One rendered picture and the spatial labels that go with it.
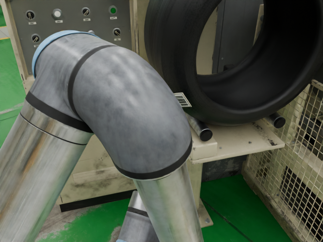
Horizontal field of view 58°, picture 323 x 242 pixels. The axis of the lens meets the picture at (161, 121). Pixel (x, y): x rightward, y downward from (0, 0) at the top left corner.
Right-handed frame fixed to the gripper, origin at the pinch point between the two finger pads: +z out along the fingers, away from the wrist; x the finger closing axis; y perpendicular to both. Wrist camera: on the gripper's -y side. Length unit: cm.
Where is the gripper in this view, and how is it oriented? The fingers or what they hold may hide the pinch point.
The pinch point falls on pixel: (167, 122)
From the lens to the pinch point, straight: 82.0
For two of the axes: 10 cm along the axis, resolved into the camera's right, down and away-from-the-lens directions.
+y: 5.8, 4.4, 6.9
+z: 2.9, -9.0, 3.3
